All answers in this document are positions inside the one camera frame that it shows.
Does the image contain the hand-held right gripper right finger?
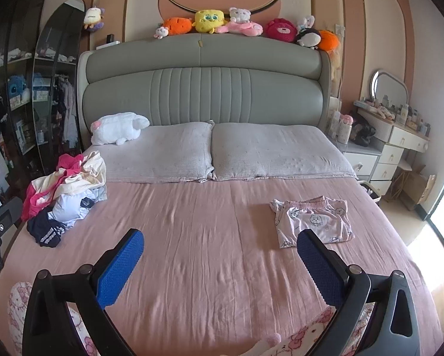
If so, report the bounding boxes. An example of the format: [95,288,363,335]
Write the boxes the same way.
[296,229,421,356]

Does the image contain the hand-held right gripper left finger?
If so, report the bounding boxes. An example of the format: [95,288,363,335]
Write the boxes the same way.
[22,229,144,356]

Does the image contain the cream garment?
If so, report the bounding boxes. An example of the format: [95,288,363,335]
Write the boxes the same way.
[31,151,107,201]

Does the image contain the hot pink garment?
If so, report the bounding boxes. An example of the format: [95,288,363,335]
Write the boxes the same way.
[20,154,85,221]

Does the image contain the folded printed pajamas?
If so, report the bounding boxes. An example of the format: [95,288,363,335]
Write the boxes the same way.
[269,197,356,249]

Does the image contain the navy shorts with silver stripes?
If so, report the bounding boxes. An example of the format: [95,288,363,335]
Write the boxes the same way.
[27,196,96,248]

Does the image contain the person's pink printed pajamas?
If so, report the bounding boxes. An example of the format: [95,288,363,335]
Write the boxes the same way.
[7,281,379,356]

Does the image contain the light blue garment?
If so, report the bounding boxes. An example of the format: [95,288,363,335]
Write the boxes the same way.
[47,185,107,228]

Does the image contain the white nightstand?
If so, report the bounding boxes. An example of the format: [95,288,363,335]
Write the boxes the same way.
[335,141,385,183]

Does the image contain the grey checked pillow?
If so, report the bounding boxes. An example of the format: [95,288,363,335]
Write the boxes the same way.
[211,122,358,182]
[83,122,215,184]

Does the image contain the dark glass wardrobe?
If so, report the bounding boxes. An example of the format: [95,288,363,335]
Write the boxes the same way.
[0,0,86,208]

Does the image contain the brown paper bag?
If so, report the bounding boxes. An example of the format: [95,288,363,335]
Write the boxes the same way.
[407,172,437,205]

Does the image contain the stool with thin legs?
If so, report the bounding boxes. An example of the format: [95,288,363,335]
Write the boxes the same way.
[390,159,426,201]

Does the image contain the bottle with pink cap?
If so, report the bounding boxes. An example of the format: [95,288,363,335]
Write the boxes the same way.
[338,115,354,144]

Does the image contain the black bag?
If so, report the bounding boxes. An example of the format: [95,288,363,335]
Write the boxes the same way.
[349,113,377,147]

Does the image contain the blue plush toy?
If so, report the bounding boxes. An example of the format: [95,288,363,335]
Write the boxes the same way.
[7,75,31,101]

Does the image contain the grey padded headboard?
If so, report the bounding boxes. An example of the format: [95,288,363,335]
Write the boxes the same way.
[77,33,332,145]

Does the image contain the vanity mirror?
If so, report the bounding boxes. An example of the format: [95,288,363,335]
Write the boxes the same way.
[369,70,409,107]

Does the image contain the round orange plush toy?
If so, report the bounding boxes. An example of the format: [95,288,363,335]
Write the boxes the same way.
[317,30,342,53]

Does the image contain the red bear plush toy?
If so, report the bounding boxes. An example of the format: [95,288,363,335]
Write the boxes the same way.
[264,18,297,44]

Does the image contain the white rabbit plush toy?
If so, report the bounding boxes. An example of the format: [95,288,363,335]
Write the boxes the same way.
[296,15,316,32]

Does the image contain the orange carrot plush toy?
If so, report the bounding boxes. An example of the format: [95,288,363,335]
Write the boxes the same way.
[162,17,193,36]

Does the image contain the white and pink bear plush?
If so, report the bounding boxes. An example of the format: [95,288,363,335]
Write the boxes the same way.
[218,7,264,38]

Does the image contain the yellow sponge plush toy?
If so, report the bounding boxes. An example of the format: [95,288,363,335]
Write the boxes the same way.
[194,9,225,34]

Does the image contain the purple and white wall plush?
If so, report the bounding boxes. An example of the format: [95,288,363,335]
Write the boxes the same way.
[83,5,106,32]

